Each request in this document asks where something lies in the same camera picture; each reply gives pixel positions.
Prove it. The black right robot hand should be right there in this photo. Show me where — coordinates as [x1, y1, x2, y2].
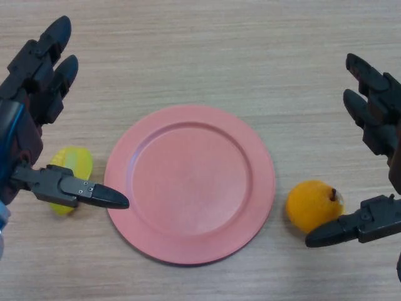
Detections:
[305, 53, 401, 248]

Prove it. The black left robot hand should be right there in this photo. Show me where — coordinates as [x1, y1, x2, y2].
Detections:
[0, 15, 130, 210]

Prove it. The yellow pear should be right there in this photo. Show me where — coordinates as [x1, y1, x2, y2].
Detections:
[285, 179, 345, 235]

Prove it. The pink round plate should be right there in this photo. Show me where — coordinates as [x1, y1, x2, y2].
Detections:
[104, 105, 276, 267]

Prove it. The yellow starfruit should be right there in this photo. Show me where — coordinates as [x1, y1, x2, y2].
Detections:
[49, 146, 94, 217]

